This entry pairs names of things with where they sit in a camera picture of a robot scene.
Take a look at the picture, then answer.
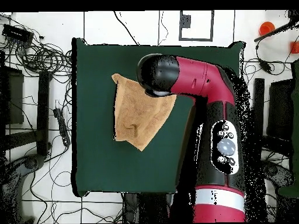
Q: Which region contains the tan terry towel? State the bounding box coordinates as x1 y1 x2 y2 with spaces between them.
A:
111 73 178 152

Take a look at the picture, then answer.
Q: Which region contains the dark flat panel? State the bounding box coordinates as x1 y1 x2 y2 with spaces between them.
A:
0 66 25 125
267 79 295 141

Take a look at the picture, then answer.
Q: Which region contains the dark green table cloth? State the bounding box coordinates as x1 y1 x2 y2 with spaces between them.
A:
71 37 246 197

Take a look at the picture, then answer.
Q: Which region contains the black power strip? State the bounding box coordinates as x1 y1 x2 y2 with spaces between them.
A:
53 108 71 147

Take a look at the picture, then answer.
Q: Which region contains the black stand bar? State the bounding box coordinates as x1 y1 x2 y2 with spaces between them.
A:
36 71 53 156
253 78 265 136

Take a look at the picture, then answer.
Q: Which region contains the black power adapter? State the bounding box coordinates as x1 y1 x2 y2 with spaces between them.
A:
258 58 273 74

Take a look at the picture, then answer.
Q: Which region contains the hanging green cloth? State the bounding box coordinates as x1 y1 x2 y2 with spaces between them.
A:
277 61 299 199

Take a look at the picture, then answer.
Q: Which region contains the orange cup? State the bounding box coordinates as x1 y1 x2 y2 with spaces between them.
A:
258 21 276 37

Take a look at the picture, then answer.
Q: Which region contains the black rod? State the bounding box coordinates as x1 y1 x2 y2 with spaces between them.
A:
253 20 299 43

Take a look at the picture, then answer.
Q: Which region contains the black electronics box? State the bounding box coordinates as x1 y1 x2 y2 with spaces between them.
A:
2 24 34 44

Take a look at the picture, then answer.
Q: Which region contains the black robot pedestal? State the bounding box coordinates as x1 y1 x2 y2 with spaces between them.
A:
122 192 173 223

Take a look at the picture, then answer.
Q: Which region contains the grey square floor frame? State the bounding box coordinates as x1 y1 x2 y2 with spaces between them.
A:
179 10 214 42

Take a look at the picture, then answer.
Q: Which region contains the tangled black cable bundle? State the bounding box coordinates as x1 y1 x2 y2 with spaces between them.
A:
13 41 73 78

